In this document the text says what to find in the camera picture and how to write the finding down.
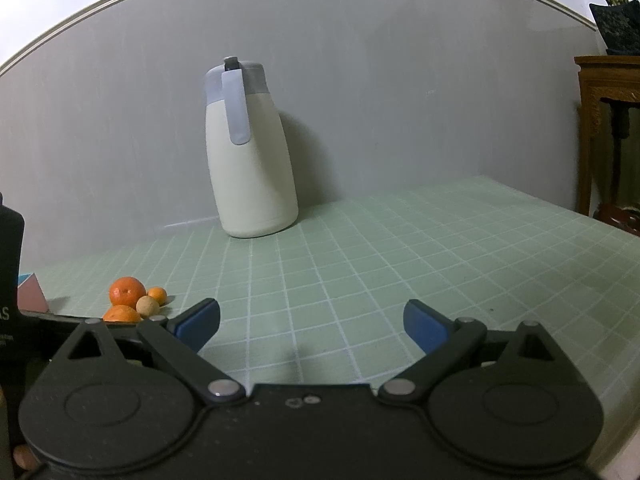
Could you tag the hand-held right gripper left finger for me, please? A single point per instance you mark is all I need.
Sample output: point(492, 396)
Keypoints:
point(197, 322)

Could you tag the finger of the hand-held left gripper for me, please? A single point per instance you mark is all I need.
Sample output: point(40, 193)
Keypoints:
point(47, 325)

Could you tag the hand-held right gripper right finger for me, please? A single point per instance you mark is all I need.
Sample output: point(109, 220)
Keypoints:
point(425, 325)

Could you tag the colourful cardboard box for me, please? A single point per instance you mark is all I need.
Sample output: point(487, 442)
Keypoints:
point(31, 295)

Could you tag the person's left hand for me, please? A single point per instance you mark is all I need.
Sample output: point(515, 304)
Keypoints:
point(23, 457)

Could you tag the small orange kumquat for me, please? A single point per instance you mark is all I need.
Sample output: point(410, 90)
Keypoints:
point(157, 294)

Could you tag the small beige longan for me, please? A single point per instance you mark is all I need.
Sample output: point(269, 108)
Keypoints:
point(147, 306)

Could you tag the green grid tablecloth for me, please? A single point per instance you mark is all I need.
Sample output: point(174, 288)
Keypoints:
point(400, 260)

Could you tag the orange tangerine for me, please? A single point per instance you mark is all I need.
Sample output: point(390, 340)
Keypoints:
point(120, 314)
point(127, 291)

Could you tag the cream thermos jug grey lid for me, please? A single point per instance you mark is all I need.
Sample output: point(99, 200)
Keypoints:
point(250, 175)

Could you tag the dark red wooden furniture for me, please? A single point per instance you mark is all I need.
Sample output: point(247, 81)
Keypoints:
point(620, 217)

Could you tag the carved wooden stand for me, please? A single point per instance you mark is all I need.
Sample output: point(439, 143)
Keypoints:
point(592, 110)

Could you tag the potted plant dark pot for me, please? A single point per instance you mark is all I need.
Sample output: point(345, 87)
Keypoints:
point(615, 25)

